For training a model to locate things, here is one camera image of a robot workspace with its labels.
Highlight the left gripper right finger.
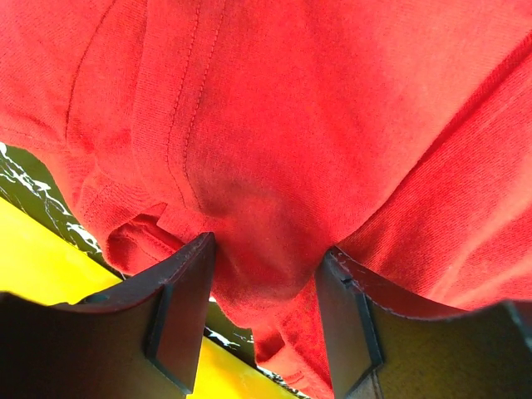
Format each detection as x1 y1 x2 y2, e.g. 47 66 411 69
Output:
315 247 531 398

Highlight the yellow plastic bin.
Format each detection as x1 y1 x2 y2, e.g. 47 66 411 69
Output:
1 199 296 398

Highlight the red t-shirt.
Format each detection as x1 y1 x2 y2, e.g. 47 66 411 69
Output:
1 1 531 398

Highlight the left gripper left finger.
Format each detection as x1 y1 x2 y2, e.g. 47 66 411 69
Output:
1 233 215 398

